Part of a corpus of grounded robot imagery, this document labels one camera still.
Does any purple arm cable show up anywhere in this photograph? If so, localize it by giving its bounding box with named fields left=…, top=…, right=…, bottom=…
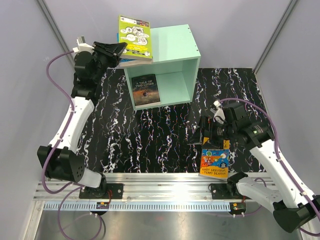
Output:
left=217, top=97, right=320, bottom=236
left=41, top=49, right=107, bottom=240

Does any lime green book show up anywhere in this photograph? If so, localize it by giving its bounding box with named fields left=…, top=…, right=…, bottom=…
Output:
left=118, top=15, right=153, bottom=61

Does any orange 130-Storey Treehouse book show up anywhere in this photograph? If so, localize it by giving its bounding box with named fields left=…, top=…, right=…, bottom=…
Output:
left=199, top=137, right=230, bottom=180

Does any dark Tale of Two Cities book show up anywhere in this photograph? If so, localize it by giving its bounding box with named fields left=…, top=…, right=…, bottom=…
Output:
left=131, top=74, right=161, bottom=107

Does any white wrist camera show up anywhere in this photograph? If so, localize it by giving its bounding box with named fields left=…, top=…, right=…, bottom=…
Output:
left=210, top=100, right=226, bottom=124
left=72, top=36, right=94, bottom=54

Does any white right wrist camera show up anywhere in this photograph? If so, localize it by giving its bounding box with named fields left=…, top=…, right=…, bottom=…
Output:
left=210, top=100, right=226, bottom=124

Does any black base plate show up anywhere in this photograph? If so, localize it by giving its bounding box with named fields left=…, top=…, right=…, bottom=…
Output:
left=208, top=183, right=248, bottom=200
left=79, top=183, right=124, bottom=200

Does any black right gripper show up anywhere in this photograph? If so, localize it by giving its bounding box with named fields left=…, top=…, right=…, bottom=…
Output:
left=187, top=115, right=237, bottom=150

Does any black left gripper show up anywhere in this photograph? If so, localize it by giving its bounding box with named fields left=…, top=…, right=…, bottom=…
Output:
left=90, top=41, right=126, bottom=83

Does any blue 26-Storey Treehouse book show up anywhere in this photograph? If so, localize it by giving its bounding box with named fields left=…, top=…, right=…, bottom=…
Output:
left=117, top=33, right=153, bottom=67

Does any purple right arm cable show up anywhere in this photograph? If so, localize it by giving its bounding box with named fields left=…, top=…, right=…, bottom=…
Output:
left=217, top=97, right=320, bottom=236

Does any black marble pattern mat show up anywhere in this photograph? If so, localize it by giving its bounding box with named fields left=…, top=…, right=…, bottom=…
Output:
left=77, top=68, right=267, bottom=173

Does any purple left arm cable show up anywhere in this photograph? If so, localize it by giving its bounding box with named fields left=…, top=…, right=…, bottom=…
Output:
left=41, top=49, right=107, bottom=240

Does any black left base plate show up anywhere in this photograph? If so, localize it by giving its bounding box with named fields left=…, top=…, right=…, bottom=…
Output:
left=79, top=183, right=124, bottom=200

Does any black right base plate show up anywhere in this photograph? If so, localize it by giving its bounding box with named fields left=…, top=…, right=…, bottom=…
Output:
left=208, top=183, right=248, bottom=200

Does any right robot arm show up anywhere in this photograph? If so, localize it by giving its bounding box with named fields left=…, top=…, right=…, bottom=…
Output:
left=187, top=98, right=320, bottom=237

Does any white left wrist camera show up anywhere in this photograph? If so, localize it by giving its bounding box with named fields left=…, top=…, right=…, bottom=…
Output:
left=72, top=36, right=94, bottom=54

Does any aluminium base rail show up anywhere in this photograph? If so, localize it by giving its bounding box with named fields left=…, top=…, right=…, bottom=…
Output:
left=33, top=172, right=305, bottom=212

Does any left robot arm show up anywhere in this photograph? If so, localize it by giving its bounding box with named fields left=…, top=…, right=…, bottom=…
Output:
left=37, top=40, right=127, bottom=199

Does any mint green open box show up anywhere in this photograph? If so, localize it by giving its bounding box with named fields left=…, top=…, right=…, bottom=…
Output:
left=124, top=24, right=201, bottom=111

